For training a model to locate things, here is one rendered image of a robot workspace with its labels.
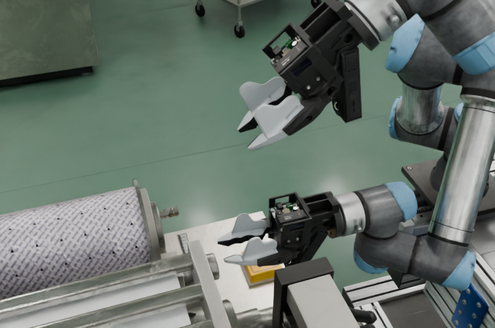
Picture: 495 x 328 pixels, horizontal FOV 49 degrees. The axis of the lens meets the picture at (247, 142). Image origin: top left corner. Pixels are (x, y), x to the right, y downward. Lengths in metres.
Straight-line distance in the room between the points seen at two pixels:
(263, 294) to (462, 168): 0.46
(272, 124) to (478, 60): 0.27
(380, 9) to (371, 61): 3.17
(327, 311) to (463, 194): 0.64
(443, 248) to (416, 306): 1.01
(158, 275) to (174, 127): 2.68
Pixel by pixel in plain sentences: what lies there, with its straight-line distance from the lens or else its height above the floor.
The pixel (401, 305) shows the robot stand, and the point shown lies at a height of 0.21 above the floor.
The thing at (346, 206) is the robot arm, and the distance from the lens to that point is 0.98.
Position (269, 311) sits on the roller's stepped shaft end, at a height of 1.35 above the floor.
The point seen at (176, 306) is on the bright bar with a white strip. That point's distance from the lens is 0.46.
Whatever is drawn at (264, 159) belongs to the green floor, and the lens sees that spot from 2.89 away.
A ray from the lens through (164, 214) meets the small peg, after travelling 0.78.
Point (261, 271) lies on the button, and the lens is 1.16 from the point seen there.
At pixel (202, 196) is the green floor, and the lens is 2.68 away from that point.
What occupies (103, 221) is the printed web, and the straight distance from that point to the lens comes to 0.74.
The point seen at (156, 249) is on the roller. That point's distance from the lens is 0.75.
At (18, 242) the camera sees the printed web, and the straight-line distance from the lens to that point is 0.75.
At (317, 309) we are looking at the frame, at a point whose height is 1.44.
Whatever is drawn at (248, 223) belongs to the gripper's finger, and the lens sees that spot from 0.98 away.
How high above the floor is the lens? 1.82
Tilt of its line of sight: 37 degrees down
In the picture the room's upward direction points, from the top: straight up
